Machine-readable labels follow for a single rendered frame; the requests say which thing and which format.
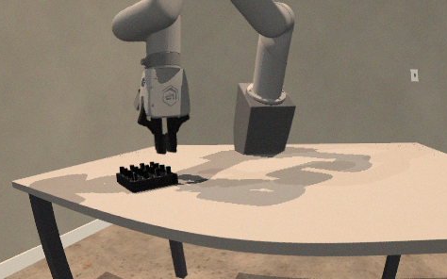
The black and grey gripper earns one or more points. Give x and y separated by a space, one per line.
164 97

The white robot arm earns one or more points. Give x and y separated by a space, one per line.
268 18

